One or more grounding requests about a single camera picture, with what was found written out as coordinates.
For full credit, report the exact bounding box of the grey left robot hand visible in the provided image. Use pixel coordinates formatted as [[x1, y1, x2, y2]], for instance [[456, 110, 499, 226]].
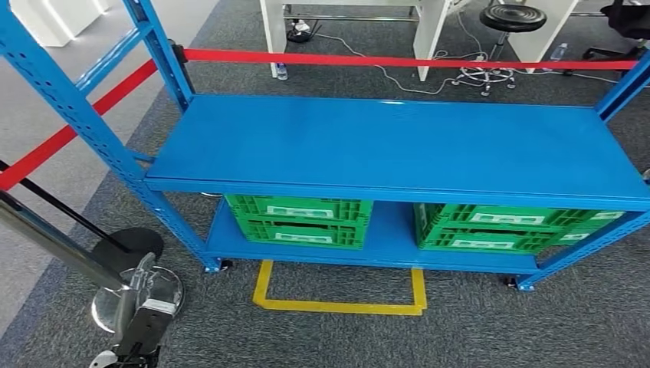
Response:
[[112, 252, 159, 347]]

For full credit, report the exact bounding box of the blue metal shelf rack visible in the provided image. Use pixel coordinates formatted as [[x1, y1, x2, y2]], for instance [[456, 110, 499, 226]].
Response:
[[0, 0, 650, 294]]

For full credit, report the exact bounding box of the black pole floor stand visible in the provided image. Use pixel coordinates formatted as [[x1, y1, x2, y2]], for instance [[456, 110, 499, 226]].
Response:
[[0, 159, 165, 275]]

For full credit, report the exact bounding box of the green plastic crate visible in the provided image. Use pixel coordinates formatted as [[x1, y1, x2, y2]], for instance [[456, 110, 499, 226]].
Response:
[[225, 194, 375, 251], [550, 210, 626, 248], [413, 202, 596, 255]]

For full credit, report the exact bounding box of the white lit display plinth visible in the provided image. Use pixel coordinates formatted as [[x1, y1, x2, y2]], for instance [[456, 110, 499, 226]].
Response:
[[10, 0, 119, 48]]

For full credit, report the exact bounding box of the power strip with plugs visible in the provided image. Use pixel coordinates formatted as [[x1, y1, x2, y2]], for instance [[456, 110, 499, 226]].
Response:
[[287, 19, 319, 44]]

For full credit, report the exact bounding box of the white desk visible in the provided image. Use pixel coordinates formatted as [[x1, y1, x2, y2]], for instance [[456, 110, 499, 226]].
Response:
[[507, 0, 580, 75], [260, 0, 454, 84]]

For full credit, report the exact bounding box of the black stool chrome base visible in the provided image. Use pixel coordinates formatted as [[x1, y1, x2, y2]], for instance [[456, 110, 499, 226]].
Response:
[[451, 4, 548, 98]]

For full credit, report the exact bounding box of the black office chair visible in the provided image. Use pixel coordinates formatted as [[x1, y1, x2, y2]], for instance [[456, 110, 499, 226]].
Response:
[[563, 0, 650, 78]]

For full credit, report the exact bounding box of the white floor cable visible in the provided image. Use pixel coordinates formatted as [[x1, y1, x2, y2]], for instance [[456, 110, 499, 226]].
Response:
[[314, 32, 459, 96]]

